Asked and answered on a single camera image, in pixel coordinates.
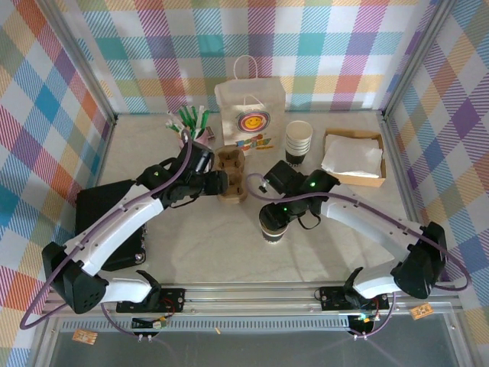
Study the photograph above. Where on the black paper coffee cup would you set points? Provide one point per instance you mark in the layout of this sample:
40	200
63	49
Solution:
275	235

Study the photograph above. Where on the white printed paper bag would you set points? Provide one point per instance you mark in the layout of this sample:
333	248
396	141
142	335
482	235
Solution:
248	99

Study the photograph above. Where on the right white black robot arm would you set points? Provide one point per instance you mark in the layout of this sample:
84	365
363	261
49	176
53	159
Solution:
363	218

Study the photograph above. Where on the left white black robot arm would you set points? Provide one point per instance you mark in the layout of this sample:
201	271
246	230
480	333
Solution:
122	221

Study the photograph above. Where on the cardboard napkin box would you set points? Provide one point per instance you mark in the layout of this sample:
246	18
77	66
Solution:
355	181

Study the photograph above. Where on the stack of white napkins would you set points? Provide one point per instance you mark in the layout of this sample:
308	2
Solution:
351	154

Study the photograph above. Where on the pink cup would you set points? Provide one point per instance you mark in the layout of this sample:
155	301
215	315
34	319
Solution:
200	141

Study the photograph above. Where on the stack of black paper cups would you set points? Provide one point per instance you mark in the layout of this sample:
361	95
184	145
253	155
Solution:
299	132

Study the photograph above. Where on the green white wrapped stirrer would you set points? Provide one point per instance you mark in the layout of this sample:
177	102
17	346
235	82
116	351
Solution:
184	116
195	114
172	125
204	118

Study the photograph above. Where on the black case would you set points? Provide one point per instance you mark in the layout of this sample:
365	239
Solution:
89	202

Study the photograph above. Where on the small controller board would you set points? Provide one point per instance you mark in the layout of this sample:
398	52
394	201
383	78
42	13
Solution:
363	323
151	324

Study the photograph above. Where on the orange sticker tag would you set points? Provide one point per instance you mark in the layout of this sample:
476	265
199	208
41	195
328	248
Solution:
85	337
420	312

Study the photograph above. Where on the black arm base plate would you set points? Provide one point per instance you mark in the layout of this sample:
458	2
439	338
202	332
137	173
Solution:
173	300
332	298

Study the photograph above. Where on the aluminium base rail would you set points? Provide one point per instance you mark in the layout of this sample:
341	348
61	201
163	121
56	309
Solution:
248	302

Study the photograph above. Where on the aluminium frame post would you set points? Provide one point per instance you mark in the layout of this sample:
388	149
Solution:
81	61
416	57

